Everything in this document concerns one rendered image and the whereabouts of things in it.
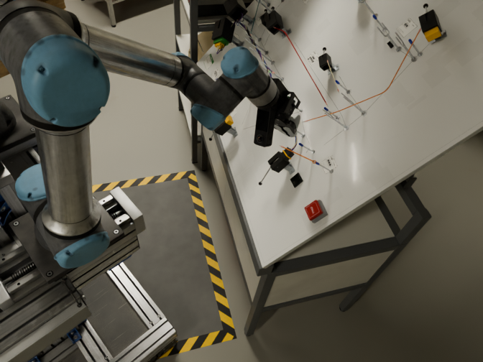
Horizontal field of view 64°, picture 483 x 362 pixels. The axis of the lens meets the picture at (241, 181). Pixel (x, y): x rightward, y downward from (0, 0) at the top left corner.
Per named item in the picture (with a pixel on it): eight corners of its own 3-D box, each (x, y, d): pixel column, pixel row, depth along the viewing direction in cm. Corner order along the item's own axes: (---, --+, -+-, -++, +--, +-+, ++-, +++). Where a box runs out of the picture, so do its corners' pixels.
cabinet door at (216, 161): (223, 203, 208) (228, 155, 177) (202, 131, 239) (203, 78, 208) (226, 202, 208) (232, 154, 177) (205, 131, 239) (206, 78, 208)
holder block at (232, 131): (219, 141, 172) (203, 133, 166) (238, 124, 167) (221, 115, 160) (221, 149, 170) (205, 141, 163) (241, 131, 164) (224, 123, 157)
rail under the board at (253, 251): (256, 276, 142) (259, 269, 137) (194, 74, 209) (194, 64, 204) (271, 274, 143) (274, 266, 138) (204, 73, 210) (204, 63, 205)
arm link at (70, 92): (85, 216, 99) (70, 2, 61) (114, 259, 93) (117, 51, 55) (36, 235, 92) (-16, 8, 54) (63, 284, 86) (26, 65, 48)
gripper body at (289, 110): (302, 103, 106) (284, 79, 96) (289, 131, 105) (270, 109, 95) (279, 98, 110) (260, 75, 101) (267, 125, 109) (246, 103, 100)
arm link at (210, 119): (190, 110, 98) (220, 77, 97) (217, 137, 93) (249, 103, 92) (174, 98, 91) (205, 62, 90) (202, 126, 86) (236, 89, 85)
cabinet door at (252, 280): (250, 302, 176) (261, 265, 145) (222, 204, 207) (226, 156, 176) (256, 301, 177) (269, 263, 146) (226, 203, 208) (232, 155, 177)
